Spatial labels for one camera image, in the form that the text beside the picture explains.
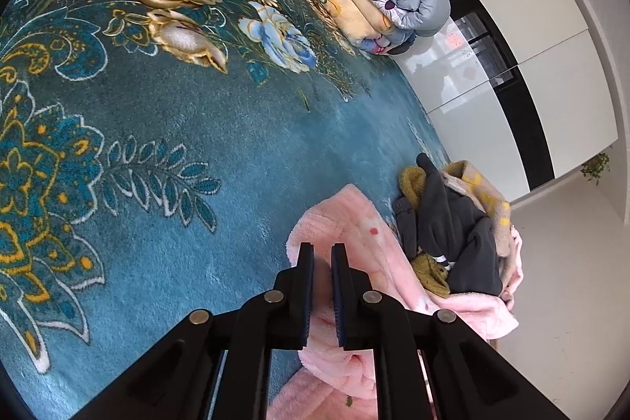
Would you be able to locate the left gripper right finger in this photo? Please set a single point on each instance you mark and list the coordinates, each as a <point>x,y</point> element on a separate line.
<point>428,366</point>

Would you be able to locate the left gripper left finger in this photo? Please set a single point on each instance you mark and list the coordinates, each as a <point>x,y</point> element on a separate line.
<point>215,366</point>

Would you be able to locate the pink fleece pajama garment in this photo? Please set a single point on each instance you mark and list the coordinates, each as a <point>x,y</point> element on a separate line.
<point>332,383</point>

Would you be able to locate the dark navy garment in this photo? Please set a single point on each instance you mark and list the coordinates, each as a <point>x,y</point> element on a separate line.
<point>463,236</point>

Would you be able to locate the beige yellow checked garment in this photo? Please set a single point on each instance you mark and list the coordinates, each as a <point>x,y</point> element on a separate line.
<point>464,178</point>

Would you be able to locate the green potted plant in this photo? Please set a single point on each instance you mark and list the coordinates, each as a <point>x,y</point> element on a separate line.
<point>594,168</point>

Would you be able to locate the teal floral bed blanket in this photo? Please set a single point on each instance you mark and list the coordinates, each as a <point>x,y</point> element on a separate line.
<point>155,155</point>

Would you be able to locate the white black wardrobe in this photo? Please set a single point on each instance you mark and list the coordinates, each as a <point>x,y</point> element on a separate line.
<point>516,87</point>

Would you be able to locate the yellow folded floral blanket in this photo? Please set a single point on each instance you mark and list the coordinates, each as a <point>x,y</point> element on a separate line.
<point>360,24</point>

